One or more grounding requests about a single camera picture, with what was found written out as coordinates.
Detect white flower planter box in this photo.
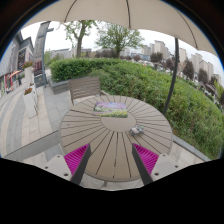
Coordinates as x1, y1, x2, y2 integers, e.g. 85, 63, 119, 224
22, 86, 39, 119
22, 61, 36, 88

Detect beige patio umbrella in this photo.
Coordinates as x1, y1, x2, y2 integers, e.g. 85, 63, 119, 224
21, 0, 220, 116

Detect trimmed green hedge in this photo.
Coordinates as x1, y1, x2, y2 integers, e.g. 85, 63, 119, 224
49, 57, 224, 160

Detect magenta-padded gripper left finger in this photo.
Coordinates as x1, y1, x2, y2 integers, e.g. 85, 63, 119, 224
43, 143, 92, 186

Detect slatted grey outdoor chair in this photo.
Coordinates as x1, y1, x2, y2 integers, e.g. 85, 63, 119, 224
68, 76, 110, 106

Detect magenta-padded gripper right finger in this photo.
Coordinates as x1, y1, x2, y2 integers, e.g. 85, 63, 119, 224
131, 142, 181, 186

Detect transparent computer mouse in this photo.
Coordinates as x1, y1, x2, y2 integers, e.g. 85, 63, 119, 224
129, 125, 145, 136

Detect tall grey sign pillar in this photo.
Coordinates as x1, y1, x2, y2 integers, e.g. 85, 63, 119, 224
32, 21, 55, 89

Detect round-crowned green tree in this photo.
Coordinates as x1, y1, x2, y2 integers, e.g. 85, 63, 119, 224
95, 22, 145, 59

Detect flower-print mouse pad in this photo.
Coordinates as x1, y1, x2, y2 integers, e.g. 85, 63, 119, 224
92, 101, 129, 119

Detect bare-trunked leafy tree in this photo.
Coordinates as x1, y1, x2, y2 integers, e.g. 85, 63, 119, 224
62, 19, 98, 60

